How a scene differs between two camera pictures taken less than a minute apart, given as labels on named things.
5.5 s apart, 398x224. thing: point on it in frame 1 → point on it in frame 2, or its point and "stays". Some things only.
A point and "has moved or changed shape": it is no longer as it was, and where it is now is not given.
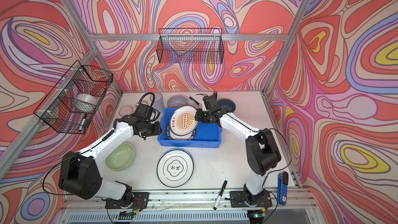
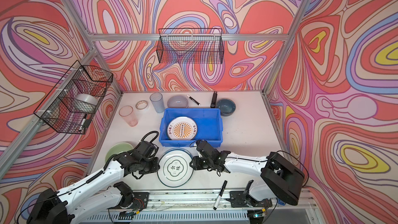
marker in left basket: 82,123 stays
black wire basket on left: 70,105 stays
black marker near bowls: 193,99 stays
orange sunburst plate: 183,121 has moved or changed shape
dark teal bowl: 227,103 stays
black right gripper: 198,116 → 196,165
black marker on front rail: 221,194 stays
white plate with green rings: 175,167 stays
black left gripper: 157,129 → 155,168
